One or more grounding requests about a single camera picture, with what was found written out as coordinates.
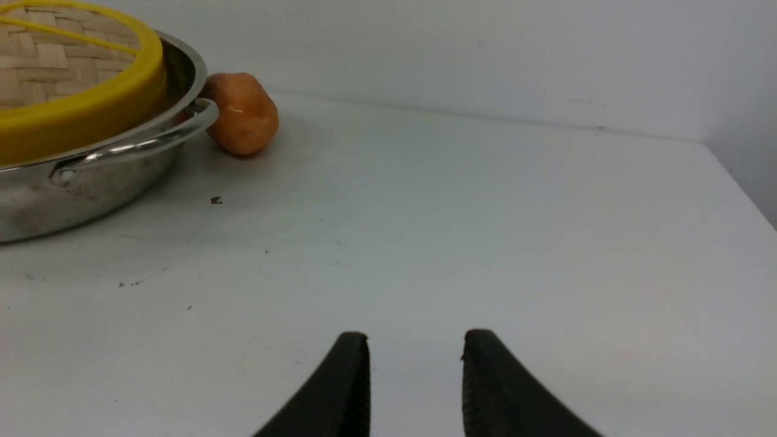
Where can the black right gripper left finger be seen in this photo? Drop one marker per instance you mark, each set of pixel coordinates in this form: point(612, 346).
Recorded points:
point(335, 400)

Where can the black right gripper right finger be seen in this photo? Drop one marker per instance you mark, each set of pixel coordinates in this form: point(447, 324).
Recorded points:
point(502, 398)

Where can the woven bamboo steamer lid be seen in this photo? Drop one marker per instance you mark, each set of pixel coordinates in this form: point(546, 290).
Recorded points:
point(74, 75)

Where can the stainless steel pot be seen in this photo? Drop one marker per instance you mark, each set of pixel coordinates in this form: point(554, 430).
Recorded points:
point(59, 193)

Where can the brown toy potato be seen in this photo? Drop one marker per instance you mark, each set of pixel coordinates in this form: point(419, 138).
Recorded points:
point(248, 118)

